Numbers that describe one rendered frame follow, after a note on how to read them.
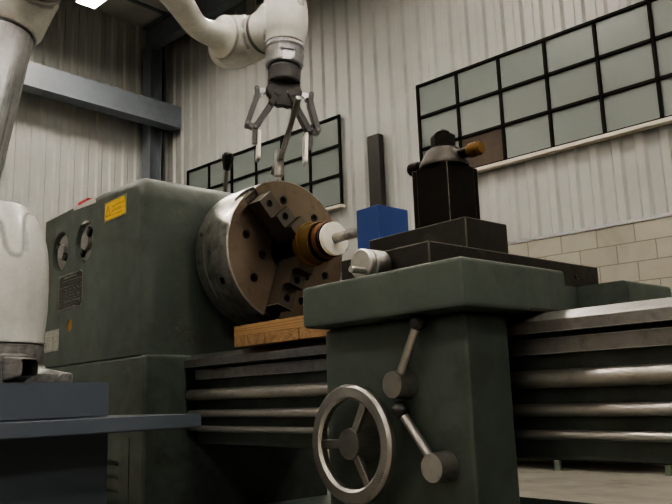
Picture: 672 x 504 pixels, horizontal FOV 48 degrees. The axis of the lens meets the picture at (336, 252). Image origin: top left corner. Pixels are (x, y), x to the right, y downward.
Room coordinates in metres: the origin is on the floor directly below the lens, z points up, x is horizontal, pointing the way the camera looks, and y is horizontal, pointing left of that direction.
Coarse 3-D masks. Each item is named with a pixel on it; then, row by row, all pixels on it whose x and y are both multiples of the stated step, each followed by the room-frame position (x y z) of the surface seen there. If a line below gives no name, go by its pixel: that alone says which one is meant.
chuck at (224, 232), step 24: (240, 192) 1.57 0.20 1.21; (264, 192) 1.56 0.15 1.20; (288, 192) 1.60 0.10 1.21; (216, 216) 1.56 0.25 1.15; (240, 216) 1.52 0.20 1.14; (312, 216) 1.65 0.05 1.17; (216, 240) 1.53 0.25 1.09; (240, 240) 1.52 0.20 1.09; (264, 240) 1.56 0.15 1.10; (216, 264) 1.54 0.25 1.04; (240, 264) 1.52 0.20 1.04; (264, 264) 1.56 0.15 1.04; (336, 264) 1.69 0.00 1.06; (216, 288) 1.57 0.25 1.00; (240, 288) 1.52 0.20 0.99; (264, 288) 1.56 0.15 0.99; (240, 312) 1.59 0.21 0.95; (264, 312) 1.56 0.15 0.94; (288, 312) 1.60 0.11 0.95
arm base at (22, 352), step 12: (0, 348) 1.05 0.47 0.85; (12, 348) 1.06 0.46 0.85; (24, 348) 1.07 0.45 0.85; (36, 348) 1.10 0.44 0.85; (0, 360) 1.04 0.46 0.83; (12, 360) 1.03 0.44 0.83; (24, 360) 1.06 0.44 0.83; (36, 360) 1.03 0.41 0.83; (0, 372) 1.04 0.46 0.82; (12, 372) 1.03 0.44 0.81; (24, 372) 1.06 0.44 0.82; (36, 372) 1.03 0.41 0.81; (48, 372) 1.09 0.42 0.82; (60, 372) 1.10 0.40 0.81
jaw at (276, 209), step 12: (252, 192) 1.54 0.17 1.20; (252, 204) 1.53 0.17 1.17; (264, 204) 1.51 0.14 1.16; (276, 204) 1.53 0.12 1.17; (264, 216) 1.53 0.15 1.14; (276, 216) 1.51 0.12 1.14; (288, 216) 1.53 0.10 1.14; (300, 216) 1.53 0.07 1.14; (264, 228) 1.56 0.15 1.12; (276, 228) 1.54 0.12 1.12; (288, 228) 1.52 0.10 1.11; (276, 240) 1.57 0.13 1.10; (288, 240) 1.54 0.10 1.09
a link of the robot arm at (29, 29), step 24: (0, 0) 1.24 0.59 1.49; (24, 0) 1.26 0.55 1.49; (0, 24) 1.25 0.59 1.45; (24, 24) 1.27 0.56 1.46; (48, 24) 1.33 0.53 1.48; (0, 48) 1.25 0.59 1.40; (24, 48) 1.29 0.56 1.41; (0, 72) 1.25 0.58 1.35; (24, 72) 1.30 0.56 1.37; (0, 96) 1.25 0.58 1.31; (0, 120) 1.26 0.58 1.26; (0, 144) 1.26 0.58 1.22; (0, 168) 1.27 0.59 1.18
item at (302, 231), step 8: (304, 224) 1.52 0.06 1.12; (312, 224) 1.50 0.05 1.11; (320, 224) 1.49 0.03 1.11; (296, 232) 1.51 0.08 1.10; (304, 232) 1.50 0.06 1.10; (312, 232) 1.48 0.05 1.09; (296, 240) 1.51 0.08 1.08; (304, 240) 1.49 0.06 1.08; (312, 240) 1.48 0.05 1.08; (296, 248) 1.51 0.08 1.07; (304, 248) 1.50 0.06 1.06; (312, 248) 1.49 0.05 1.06; (320, 248) 1.48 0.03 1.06; (304, 256) 1.51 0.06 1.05; (312, 256) 1.50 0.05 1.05; (320, 256) 1.50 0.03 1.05; (328, 256) 1.49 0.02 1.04; (336, 256) 1.50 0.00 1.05; (312, 264) 1.53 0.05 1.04; (320, 264) 1.55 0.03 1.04
